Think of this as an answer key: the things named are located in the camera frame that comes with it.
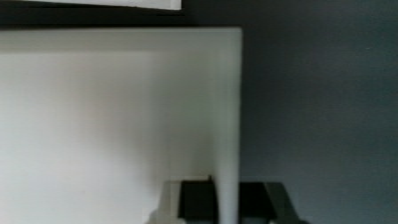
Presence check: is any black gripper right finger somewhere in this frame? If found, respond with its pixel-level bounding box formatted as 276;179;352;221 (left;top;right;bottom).
238;182;309;224

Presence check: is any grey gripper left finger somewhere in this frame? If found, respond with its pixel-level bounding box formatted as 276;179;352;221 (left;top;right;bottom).
146;180;219;224

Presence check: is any white drawer cabinet box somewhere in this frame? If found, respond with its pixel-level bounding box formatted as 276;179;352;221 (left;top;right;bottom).
0;28;242;224

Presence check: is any white sheet with tags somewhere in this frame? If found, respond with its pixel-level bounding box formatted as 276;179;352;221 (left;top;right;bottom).
23;0;183;10

